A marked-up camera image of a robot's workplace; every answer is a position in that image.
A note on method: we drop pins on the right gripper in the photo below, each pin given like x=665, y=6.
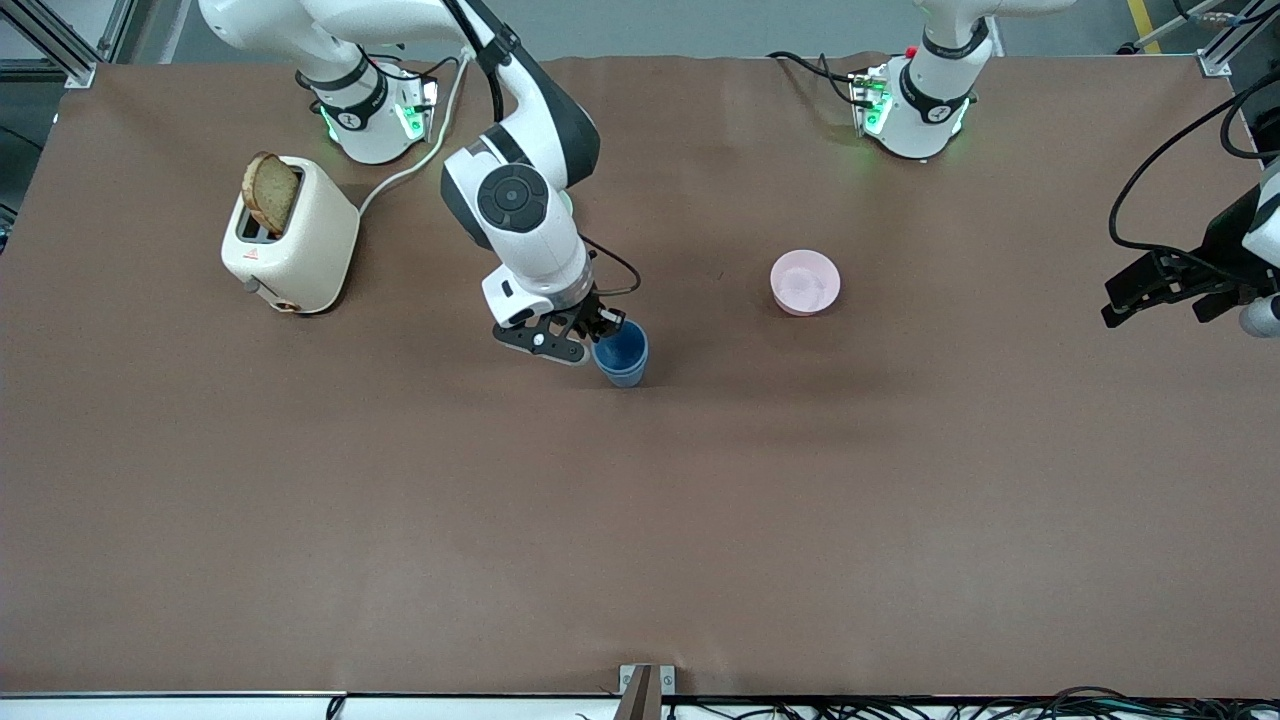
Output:
x=592, y=312

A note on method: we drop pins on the grey metal table bracket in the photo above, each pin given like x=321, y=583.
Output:
x=646, y=692

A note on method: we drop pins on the brown bread slice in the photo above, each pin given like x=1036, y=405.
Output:
x=268, y=192

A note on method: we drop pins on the cream white toaster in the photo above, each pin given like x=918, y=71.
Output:
x=315, y=240

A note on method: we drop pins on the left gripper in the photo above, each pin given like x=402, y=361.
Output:
x=1226, y=243

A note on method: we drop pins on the aluminium frame post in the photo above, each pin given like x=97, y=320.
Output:
x=65, y=45
x=1235, y=40

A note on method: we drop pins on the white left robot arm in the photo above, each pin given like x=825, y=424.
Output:
x=930, y=100

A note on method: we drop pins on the brown table cover mat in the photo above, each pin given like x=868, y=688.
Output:
x=600, y=520

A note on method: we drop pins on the pale pink bowl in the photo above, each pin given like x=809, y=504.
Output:
x=805, y=283

